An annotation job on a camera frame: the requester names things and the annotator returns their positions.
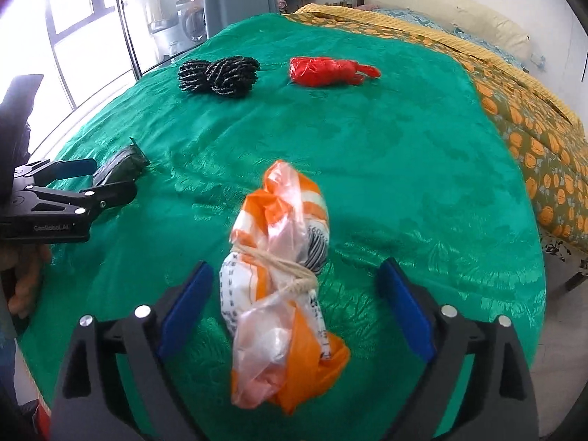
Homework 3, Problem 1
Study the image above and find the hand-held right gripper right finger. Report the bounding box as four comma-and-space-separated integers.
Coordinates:
377, 258, 540, 441

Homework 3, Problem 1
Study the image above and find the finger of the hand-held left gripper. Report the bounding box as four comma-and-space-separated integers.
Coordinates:
26, 158, 98, 186
25, 180, 139, 216

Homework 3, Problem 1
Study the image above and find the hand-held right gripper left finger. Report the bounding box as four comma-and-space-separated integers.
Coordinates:
50, 260, 215, 441

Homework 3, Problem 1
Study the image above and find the dark green packet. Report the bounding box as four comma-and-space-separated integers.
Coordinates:
92, 138, 151, 194

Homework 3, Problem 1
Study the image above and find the orange white plastic bag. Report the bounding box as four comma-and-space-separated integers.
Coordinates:
219, 160, 352, 417

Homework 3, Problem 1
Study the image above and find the black rope bundle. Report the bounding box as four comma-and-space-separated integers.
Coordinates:
178, 55, 261, 99

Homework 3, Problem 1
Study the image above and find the red plastic bag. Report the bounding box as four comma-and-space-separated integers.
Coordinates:
289, 56, 382, 88

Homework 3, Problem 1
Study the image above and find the person's left hand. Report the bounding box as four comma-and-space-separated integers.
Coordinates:
7, 243, 53, 319

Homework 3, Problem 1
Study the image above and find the black chair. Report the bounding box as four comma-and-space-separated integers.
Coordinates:
0, 73, 45, 168

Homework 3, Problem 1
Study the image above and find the green tablecloth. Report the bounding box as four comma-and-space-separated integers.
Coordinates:
17, 11, 547, 441

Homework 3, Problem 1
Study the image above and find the metal sink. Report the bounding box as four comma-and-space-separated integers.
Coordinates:
148, 18, 178, 36

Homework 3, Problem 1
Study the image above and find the glass sliding door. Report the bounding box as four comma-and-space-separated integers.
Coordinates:
112, 0, 205, 79

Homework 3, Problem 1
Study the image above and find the washing machine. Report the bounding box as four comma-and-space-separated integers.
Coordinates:
175, 0, 208, 45

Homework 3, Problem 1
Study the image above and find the pumpkin print quilt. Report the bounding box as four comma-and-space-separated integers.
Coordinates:
282, 3, 588, 253

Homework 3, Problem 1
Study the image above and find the blue floral pillow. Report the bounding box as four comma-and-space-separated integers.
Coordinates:
367, 6, 524, 69

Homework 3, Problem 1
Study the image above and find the cream padded headboard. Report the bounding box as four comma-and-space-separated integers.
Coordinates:
363, 0, 533, 61

